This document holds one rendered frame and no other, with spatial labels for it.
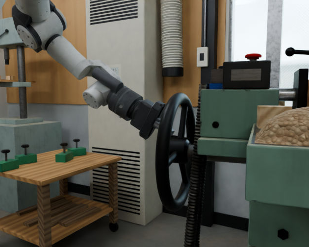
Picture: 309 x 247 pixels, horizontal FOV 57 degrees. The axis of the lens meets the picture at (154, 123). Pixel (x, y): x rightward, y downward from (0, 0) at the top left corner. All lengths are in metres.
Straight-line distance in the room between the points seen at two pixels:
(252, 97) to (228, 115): 0.05
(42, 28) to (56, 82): 2.04
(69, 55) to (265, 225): 0.70
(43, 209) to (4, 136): 1.08
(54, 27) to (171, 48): 1.21
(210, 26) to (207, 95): 1.54
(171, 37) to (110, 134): 0.83
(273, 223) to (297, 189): 0.19
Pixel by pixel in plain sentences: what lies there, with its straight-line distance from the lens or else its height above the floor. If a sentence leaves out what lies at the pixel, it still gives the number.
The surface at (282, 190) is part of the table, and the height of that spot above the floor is 0.86.
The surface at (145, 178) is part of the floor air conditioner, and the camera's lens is 2.08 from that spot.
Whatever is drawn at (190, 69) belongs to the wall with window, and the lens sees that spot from 2.14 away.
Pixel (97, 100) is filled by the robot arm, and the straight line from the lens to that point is 0.86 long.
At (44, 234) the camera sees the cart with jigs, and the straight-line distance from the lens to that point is 1.65.
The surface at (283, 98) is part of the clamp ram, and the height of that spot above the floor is 0.94.
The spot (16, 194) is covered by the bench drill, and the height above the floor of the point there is 0.16.
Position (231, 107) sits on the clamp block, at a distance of 0.53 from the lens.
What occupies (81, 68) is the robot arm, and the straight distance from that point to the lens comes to 0.90.
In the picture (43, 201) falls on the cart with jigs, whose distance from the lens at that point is 1.59.
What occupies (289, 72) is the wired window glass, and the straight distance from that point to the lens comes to 2.07.
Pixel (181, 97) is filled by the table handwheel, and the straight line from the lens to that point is 0.67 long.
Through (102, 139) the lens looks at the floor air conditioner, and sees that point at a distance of 2.22.
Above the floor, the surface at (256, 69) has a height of 0.99.
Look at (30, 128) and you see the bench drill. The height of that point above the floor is 0.68.
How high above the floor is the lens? 0.95
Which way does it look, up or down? 6 degrees down
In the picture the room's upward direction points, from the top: straight up
